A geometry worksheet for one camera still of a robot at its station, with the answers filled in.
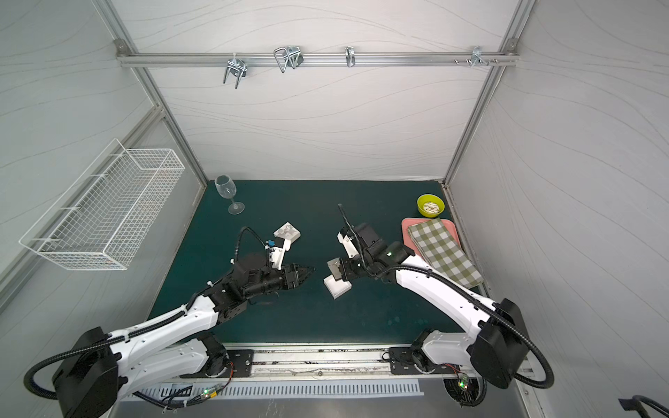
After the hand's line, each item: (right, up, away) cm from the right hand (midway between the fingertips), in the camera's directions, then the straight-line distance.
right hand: (340, 267), depth 78 cm
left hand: (-8, -1, -4) cm, 9 cm away
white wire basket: (-64, +15, -9) cm, 66 cm away
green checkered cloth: (+38, +4, +21) cm, 43 cm away
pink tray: (+26, +6, +23) cm, 36 cm away
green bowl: (+38, +19, +30) cm, 52 cm away
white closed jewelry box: (-21, +9, +21) cm, 30 cm away
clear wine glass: (-45, +26, +23) cm, 57 cm away
